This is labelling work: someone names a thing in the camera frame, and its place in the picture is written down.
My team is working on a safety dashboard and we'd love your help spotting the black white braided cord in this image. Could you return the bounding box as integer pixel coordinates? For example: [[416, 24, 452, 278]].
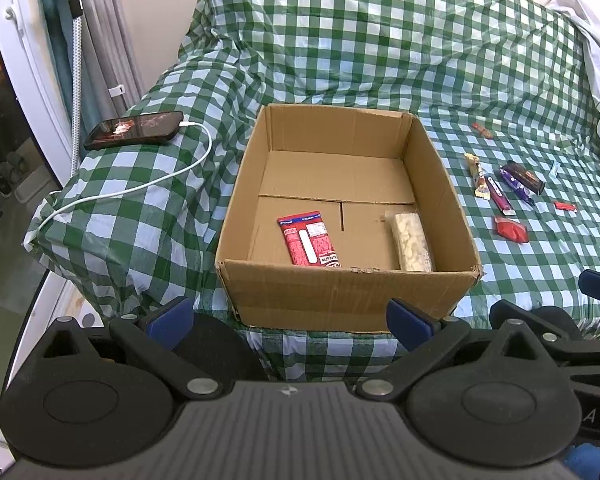
[[71, 12, 84, 161]]

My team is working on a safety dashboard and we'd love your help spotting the crinkled red snack packet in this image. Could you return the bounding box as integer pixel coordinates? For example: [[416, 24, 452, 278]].
[[495, 216, 528, 244]]

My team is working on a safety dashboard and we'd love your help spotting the white panel with grey dots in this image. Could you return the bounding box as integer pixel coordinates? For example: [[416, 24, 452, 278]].
[[55, 280, 106, 328]]

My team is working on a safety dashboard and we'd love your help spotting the pink and silver snack bar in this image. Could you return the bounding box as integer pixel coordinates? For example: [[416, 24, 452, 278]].
[[482, 174, 516, 217]]

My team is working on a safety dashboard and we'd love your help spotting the dark brown chocolate bar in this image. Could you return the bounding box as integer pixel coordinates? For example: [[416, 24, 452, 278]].
[[505, 160, 546, 195]]

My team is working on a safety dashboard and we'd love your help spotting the white window frame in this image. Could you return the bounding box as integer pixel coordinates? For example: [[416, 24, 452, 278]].
[[0, 0, 78, 188]]

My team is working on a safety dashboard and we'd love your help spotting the teal curtain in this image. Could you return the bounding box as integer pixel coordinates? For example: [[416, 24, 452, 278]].
[[35, 0, 81, 126]]

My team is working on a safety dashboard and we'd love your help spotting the cardboard box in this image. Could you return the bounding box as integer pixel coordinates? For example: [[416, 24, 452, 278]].
[[215, 103, 482, 333]]

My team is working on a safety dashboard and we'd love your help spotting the blue cloth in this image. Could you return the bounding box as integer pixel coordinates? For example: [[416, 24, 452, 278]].
[[567, 447, 600, 480]]

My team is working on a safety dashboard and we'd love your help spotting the red white snack packet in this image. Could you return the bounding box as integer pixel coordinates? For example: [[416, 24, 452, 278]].
[[277, 211, 341, 268]]

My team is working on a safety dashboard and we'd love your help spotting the clear-wrapped white nougat bar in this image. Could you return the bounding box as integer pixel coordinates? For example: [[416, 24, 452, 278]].
[[389, 212, 433, 272]]

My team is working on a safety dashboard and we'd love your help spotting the white charging cable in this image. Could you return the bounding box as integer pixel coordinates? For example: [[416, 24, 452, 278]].
[[24, 121, 212, 251]]

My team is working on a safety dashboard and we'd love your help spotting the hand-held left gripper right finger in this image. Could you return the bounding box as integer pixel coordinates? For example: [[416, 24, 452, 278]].
[[355, 297, 557, 403]]

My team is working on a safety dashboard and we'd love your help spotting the green checked cloth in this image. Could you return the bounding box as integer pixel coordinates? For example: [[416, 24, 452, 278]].
[[22, 0, 600, 381]]

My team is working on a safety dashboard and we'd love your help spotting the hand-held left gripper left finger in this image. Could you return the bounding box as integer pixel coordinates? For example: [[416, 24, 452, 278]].
[[42, 296, 222, 401]]

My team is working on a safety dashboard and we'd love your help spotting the black smartphone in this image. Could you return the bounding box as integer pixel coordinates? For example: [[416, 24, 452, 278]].
[[83, 111, 185, 150]]

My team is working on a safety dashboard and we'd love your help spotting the white crumpled cloth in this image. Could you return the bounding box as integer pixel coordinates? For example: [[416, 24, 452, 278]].
[[545, 0, 600, 133]]

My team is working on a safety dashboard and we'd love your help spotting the cream chocolate bar wrapper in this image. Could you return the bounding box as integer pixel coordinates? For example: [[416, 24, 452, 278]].
[[464, 153, 492, 202]]

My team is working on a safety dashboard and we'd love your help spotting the grey curtain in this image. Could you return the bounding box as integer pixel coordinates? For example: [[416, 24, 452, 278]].
[[77, 0, 143, 126]]

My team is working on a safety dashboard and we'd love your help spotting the purple chocolate bar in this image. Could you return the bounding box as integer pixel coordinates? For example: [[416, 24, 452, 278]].
[[500, 165, 536, 206]]

